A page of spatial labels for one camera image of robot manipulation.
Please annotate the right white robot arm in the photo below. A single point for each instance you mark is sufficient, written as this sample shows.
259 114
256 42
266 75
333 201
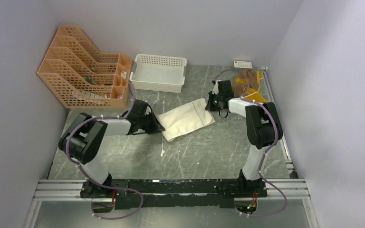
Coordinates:
263 126

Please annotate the white plastic basket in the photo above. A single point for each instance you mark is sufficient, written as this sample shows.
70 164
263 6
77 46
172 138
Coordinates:
159 73

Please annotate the aluminium frame rail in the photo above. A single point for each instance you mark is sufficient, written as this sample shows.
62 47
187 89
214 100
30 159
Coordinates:
292 188

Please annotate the orange plastic file organizer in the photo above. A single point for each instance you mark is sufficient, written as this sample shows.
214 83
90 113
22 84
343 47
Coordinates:
81 76

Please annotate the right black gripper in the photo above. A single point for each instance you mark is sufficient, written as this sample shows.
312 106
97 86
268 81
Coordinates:
209 106

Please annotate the brown yellow towel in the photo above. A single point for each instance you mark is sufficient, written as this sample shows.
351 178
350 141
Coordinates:
248 82

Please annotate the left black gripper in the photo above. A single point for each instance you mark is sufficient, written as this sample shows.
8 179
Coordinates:
156 127

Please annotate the small white red box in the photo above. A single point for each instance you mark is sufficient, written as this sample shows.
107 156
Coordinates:
243 64

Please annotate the cream white towel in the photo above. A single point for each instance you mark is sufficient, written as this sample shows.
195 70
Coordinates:
185 119

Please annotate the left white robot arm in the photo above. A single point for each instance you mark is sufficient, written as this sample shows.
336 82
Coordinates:
82 139

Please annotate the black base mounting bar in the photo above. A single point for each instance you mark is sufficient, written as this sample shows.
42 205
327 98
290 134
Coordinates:
171 193

